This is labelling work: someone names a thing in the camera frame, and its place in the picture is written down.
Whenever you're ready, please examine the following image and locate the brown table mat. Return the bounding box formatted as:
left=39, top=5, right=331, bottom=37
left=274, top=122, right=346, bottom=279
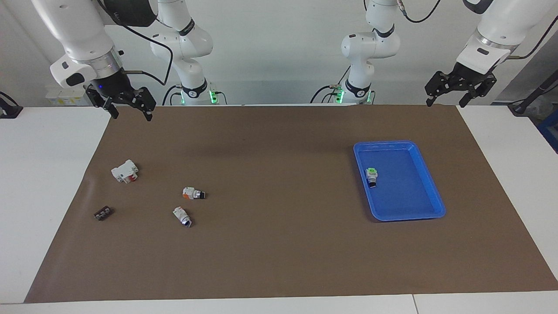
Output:
left=24, top=105, right=558, bottom=304

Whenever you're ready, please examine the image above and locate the white push-button switch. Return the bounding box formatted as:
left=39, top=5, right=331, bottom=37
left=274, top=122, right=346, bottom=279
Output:
left=173, top=206, right=193, bottom=228

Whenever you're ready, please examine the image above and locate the blue frame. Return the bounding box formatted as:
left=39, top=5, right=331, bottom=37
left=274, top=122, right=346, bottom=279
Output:
left=537, top=111, right=558, bottom=153

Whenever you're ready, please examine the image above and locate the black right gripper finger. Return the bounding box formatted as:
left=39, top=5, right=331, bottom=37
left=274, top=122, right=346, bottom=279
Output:
left=126, top=87, right=157, bottom=122
left=86, top=84, right=119, bottom=119

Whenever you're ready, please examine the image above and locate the black stand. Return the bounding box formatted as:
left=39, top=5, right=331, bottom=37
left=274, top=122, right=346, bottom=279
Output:
left=508, top=70, right=558, bottom=116

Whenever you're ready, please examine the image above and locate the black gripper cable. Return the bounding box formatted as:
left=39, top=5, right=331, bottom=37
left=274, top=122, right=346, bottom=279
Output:
left=399, top=0, right=558, bottom=59
left=97, top=0, right=174, bottom=86

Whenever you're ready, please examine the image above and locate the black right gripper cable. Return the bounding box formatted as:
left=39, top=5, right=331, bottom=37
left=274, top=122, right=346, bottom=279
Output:
left=97, top=0, right=174, bottom=86

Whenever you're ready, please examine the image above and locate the white background box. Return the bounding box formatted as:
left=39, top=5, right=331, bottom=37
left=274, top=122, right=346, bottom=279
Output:
left=45, top=85, right=90, bottom=106

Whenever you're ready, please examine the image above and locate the blue plastic tray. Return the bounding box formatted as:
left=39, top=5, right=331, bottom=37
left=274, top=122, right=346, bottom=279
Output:
left=353, top=140, right=446, bottom=222

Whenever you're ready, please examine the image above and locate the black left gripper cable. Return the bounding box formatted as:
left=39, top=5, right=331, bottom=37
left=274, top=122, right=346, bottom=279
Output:
left=399, top=0, right=558, bottom=59

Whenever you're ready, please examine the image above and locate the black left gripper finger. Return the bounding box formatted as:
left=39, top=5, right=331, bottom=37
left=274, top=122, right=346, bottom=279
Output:
left=425, top=71, right=458, bottom=107
left=459, top=74, right=497, bottom=108

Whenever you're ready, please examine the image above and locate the white circuit breaker red lever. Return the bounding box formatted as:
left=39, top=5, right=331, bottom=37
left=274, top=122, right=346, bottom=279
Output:
left=111, top=160, right=139, bottom=184

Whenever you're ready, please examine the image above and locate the black table clamp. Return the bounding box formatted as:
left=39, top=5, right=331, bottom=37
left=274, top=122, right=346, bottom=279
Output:
left=0, top=92, right=23, bottom=119

